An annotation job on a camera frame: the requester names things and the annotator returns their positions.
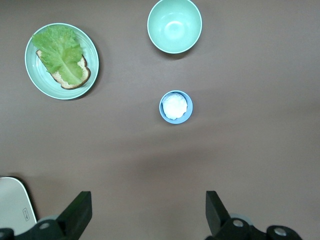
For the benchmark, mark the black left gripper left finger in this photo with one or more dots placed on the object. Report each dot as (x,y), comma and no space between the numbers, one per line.
(75,215)

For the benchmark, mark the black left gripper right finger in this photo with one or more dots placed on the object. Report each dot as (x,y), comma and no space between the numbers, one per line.
(217,215)

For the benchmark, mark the blue cup holding white paper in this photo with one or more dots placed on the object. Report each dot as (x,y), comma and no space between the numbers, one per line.
(175,121)

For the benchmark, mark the white plate at right edge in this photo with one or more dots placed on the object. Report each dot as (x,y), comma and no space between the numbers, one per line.
(12,202)

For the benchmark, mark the crumpled white paper ball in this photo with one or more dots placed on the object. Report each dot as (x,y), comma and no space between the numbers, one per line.
(175,106)

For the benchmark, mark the toasted bread slice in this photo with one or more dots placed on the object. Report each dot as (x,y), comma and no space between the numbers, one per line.
(67,85)

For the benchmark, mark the mint green ribbed plate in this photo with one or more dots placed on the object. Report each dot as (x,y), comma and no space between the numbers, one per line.
(37,77)

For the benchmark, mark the green lettuce leaf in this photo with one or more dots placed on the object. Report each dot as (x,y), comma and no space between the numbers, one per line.
(60,52)

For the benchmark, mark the mint green bowl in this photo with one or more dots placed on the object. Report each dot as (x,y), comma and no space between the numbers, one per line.
(175,27)

